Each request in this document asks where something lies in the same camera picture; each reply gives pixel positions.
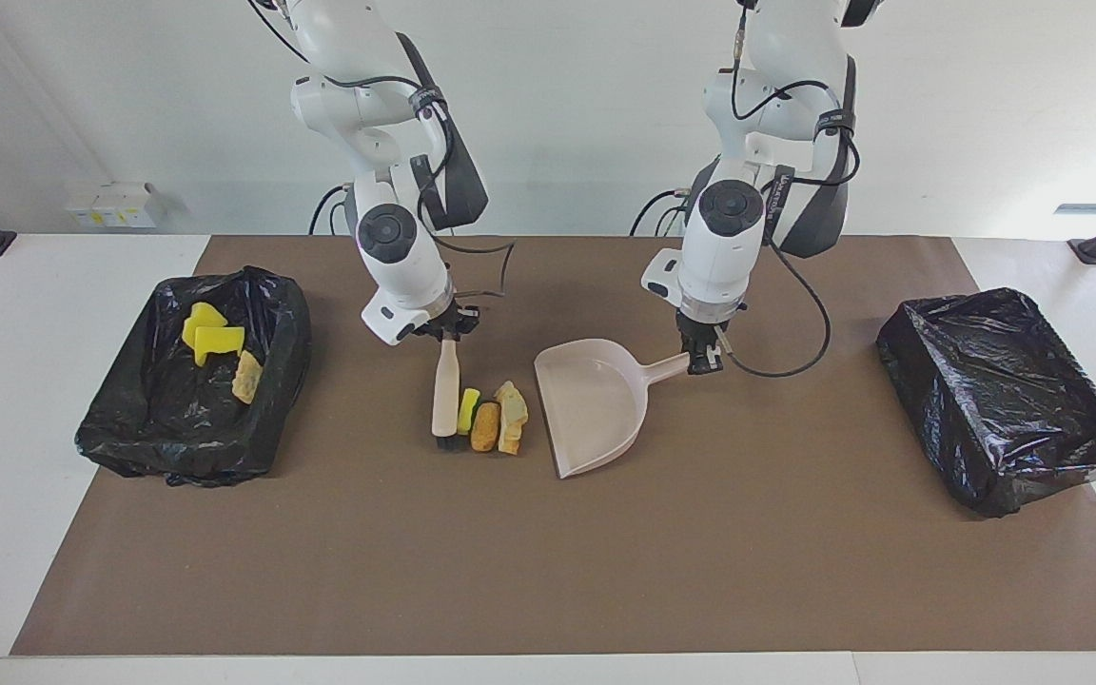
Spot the beige hand brush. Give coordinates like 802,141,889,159
431,335,463,451

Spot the pale yellow crisp piece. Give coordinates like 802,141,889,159
494,381,530,427

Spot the brown round cookie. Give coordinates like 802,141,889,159
470,401,501,454

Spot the beige plastic dustpan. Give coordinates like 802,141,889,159
534,339,696,480

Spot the orange striped croissant piece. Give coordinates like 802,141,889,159
231,350,264,405

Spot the plain yellow sponge piece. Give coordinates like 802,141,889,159
194,326,246,368

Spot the wavy green yellow sponge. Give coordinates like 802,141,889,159
182,303,228,353

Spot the black bag lined bin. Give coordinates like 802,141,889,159
876,287,1096,519
74,265,312,488

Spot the brown table mat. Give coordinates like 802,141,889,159
10,235,1096,657

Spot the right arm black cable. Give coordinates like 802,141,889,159
248,0,518,303

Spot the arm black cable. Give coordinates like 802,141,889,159
729,0,863,379
248,0,518,303

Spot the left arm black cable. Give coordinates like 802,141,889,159
729,0,863,379

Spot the left arm base cable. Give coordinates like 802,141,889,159
629,186,701,237

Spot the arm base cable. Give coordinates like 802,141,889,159
629,186,701,237
308,184,359,236

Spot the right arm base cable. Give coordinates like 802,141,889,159
308,184,359,236

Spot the white wall box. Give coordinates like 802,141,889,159
66,182,166,229

